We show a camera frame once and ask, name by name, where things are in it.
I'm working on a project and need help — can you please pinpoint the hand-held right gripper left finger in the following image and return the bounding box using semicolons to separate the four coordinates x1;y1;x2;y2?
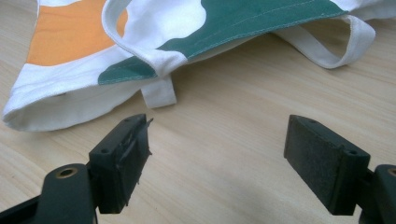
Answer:
88;113;154;215

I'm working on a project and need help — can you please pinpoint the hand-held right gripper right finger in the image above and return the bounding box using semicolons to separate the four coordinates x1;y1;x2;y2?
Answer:
283;114;372;217

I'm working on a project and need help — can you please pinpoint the white canvas tote bag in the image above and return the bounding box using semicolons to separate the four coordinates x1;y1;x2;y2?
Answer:
1;0;396;133

